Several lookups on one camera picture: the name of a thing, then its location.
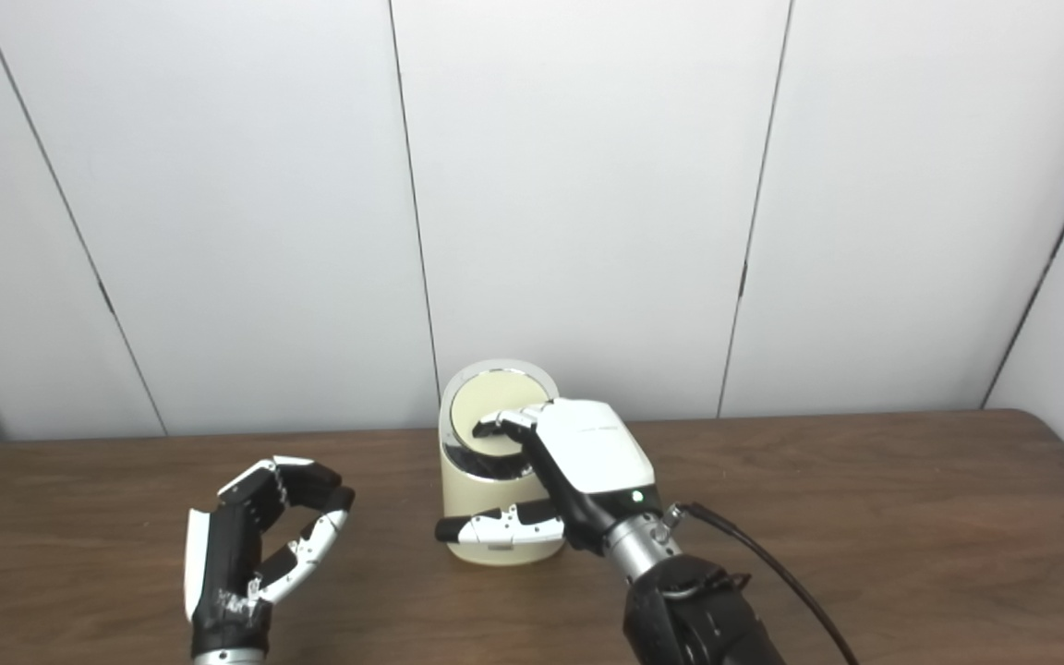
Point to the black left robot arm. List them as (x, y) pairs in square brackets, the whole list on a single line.
[(229, 658)]

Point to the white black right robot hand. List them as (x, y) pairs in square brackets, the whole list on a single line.
[(592, 453)]

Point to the cream round bin lid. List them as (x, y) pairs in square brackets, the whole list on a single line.
[(490, 392)]

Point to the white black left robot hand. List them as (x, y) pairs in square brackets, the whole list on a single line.
[(223, 563)]

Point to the cream-colored cylindrical bin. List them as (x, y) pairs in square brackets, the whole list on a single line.
[(475, 488)]

